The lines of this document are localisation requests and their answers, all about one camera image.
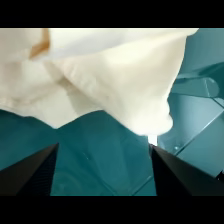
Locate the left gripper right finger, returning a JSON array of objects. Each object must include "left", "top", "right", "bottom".
[{"left": 150, "top": 144, "right": 224, "bottom": 197}]

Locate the cream shirt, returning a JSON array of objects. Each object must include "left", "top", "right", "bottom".
[{"left": 0, "top": 27, "right": 200, "bottom": 137}]

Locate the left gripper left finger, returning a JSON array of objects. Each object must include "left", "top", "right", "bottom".
[{"left": 0, "top": 142, "right": 60, "bottom": 197}]

